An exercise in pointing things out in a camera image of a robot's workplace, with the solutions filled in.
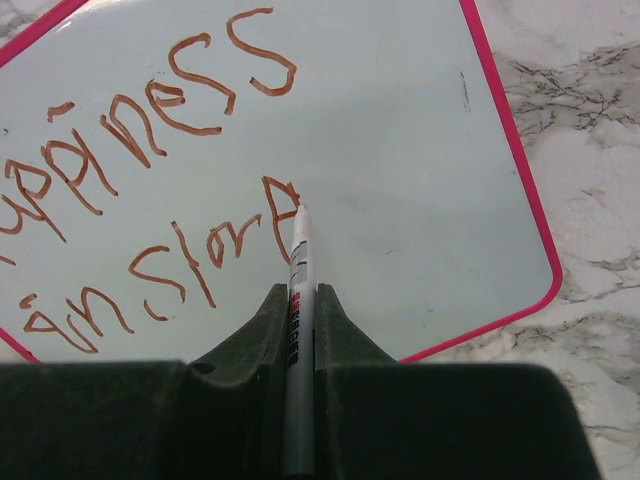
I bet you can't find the white whiteboard marker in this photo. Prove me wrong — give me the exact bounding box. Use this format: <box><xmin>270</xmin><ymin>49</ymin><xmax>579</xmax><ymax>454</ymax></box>
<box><xmin>281</xmin><ymin>204</ymin><xmax>317</xmax><ymax>479</ymax></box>

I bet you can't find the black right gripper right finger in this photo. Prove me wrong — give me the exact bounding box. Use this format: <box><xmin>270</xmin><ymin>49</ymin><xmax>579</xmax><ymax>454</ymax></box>
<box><xmin>315</xmin><ymin>284</ymin><xmax>601</xmax><ymax>479</ymax></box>

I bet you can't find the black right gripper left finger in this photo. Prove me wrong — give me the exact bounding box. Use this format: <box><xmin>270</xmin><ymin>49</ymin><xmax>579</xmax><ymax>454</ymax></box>
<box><xmin>1</xmin><ymin>284</ymin><xmax>288</xmax><ymax>479</ymax></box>

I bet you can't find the pink framed whiteboard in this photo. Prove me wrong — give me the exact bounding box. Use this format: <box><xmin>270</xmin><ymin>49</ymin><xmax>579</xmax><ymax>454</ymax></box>
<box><xmin>1</xmin><ymin>1</ymin><xmax>561</xmax><ymax>362</ymax></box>

